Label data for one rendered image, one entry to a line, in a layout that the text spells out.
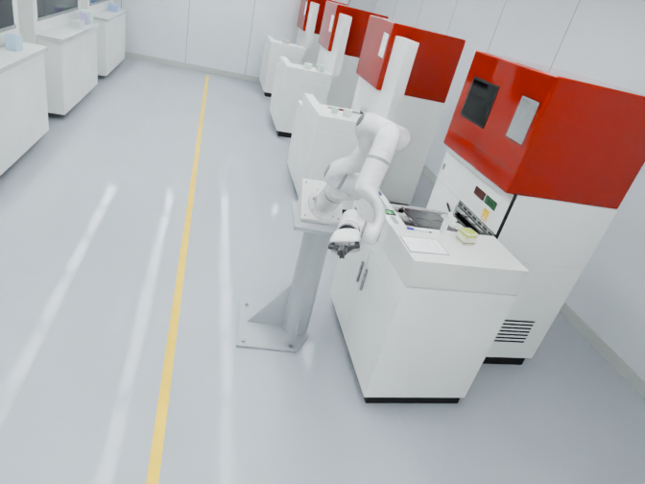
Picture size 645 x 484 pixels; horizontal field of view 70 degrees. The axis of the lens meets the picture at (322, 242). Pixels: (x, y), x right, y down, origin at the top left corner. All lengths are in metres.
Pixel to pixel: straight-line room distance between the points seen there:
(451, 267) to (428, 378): 0.73
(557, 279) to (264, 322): 1.83
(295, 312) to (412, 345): 0.79
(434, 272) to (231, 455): 1.26
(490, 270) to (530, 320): 0.98
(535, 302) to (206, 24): 8.43
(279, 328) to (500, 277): 1.39
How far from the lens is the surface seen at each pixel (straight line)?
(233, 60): 10.22
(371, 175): 1.70
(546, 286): 3.13
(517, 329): 3.26
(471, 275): 2.30
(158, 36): 10.24
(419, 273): 2.17
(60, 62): 6.02
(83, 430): 2.47
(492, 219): 2.74
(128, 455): 2.37
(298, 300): 2.80
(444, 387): 2.79
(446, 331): 2.48
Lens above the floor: 1.92
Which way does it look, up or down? 28 degrees down
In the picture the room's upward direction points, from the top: 14 degrees clockwise
